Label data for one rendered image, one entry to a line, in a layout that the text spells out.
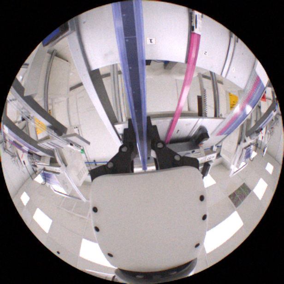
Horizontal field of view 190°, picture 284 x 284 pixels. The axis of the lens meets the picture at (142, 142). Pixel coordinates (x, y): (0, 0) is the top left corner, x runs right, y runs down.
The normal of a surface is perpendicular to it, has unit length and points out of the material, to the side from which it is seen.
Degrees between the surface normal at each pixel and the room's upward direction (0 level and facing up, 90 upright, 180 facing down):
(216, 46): 47
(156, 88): 90
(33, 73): 90
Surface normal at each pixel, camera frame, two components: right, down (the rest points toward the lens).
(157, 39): 0.10, 0.89
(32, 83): 0.99, -0.07
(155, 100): 0.04, 0.36
